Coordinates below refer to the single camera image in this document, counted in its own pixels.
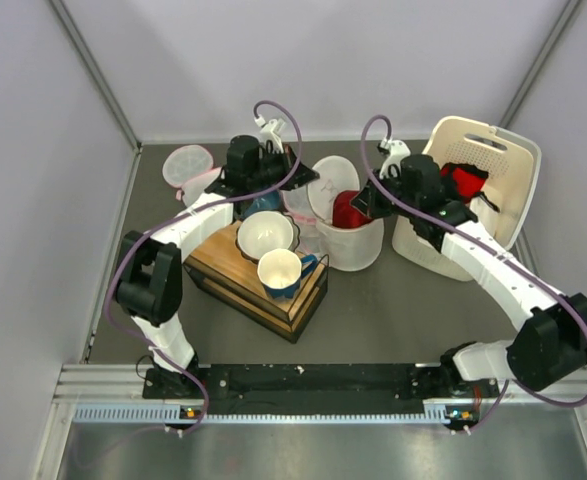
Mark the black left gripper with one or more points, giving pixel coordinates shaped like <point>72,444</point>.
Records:
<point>302,175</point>

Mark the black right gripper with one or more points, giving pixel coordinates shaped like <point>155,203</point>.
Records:
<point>367,201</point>

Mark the white mesh laundry bag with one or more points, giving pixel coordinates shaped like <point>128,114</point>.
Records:
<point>348,250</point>

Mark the red bra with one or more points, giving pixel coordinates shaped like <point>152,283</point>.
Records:
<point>344,215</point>

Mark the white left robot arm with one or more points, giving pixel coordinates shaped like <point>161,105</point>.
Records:
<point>147,284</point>

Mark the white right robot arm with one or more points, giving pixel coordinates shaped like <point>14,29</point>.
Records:
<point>551,328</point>

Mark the pink-trimmed mesh laundry bag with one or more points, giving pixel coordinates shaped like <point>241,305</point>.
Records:
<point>297,206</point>

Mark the white plastic laundry basket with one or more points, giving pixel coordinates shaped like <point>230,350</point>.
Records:
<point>495,169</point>

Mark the blue bowl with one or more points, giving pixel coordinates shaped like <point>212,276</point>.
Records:
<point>267,202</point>

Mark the white scalloped bowl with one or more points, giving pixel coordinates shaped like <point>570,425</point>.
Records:
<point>265,231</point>

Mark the black clothing in basket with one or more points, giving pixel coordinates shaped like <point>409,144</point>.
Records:
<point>468,190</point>

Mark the blue and white cup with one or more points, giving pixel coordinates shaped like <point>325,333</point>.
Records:
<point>281,272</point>

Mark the red clothing in basket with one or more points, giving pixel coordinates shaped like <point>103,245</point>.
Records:
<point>465,180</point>

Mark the wooden tiered stand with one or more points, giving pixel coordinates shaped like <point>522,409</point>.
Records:
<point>218,268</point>

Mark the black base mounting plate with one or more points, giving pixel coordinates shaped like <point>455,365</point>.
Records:
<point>330,388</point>

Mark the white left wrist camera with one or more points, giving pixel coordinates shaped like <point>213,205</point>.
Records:
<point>270,130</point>

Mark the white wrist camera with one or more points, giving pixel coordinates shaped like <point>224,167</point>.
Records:
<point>270,130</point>
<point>393,152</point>

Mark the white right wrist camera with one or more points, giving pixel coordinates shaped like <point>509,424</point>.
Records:
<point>393,152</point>

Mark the grey slotted cable duct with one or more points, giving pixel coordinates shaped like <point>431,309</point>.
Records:
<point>182,414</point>

